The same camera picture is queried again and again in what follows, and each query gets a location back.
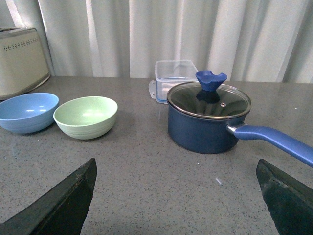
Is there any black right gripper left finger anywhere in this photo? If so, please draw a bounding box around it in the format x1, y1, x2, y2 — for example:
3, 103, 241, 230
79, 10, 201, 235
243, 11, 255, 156
0, 158, 97, 235

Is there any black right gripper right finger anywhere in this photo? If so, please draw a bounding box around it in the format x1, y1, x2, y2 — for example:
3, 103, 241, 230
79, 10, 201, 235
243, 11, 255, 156
256, 159, 313, 235

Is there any green bowl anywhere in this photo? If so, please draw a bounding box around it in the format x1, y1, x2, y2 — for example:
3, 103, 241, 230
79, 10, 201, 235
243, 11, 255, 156
53, 96, 118, 140

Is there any blue bowl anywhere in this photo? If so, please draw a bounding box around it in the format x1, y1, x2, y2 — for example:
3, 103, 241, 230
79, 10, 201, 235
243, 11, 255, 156
0, 93, 59, 134

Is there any dark blue saucepan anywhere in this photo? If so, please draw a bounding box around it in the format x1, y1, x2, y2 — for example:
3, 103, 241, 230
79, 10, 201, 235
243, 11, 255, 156
168, 104, 313, 167

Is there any glass pot lid blue knob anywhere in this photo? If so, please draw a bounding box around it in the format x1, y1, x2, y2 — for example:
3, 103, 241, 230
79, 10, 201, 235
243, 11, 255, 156
167, 70, 251, 120

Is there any cream toaster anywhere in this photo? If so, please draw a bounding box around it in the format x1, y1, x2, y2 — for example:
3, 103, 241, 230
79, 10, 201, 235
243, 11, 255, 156
0, 27, 50, 100

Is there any clear lid with blue seal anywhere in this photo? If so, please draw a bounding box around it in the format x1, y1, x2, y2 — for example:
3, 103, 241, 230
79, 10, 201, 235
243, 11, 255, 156
148, 80, 170, 104

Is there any white curtain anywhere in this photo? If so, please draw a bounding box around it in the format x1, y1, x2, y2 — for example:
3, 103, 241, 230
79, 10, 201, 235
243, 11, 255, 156
0, 0, 313, 83

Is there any clear plastic food container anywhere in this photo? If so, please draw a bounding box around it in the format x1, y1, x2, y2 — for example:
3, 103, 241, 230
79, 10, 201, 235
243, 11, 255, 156
155, 59, 199, 103

